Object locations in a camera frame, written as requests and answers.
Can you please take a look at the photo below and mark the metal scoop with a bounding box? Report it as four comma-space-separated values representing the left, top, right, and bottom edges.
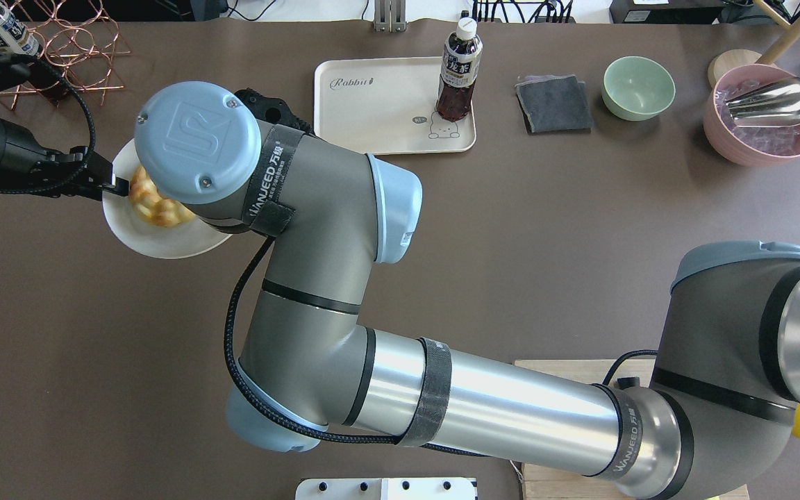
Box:
725, 76, 800, 127

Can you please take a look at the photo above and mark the aluminium frame post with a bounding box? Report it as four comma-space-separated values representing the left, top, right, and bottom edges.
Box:
374, 0, 408, 33

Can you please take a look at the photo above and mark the green bowl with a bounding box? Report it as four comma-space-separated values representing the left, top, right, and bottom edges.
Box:
602, 55, 676, 122

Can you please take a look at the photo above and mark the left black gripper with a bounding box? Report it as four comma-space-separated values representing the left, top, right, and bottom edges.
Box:
0, 53, 130, 201

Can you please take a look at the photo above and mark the wooden mug tree stand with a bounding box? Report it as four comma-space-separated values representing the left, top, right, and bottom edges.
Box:
708, 1, 800, 88

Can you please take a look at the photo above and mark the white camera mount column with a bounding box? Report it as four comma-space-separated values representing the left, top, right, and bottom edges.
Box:
294, 476, 478, 499

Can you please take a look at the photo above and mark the dark tea bottle on tray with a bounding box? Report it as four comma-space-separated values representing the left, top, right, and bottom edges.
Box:
435, 14, 483, 122

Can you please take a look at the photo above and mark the pink bowl with ice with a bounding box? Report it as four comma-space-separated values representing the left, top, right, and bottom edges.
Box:
703, 64, 800, 167

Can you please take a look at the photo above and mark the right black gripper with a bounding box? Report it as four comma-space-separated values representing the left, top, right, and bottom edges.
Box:
234, 88, 314, 136

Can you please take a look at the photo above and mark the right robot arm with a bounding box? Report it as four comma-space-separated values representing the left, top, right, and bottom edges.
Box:
0, 81, 800, 499

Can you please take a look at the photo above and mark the cream rectangular tray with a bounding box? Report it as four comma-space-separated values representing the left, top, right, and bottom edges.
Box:
313, 56, 476, 155

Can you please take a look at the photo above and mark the copper wire bottle rack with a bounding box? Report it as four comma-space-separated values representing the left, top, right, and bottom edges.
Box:
4, 1, 133, 106

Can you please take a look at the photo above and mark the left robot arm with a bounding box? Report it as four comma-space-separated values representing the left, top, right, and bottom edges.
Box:
0, 53, 129, 201

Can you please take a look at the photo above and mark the grey folded cloth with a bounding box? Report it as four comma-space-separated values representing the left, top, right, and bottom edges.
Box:
515, 75, 593, 133

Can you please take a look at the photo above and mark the wooden cutting board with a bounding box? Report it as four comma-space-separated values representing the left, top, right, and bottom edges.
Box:
514, 358, 750, 500

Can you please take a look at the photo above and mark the braided donut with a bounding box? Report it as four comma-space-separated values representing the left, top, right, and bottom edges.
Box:
129, 165, 197, 228

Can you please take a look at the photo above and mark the white round plate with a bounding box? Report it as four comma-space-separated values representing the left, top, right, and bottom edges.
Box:
103, 140, 230, 259

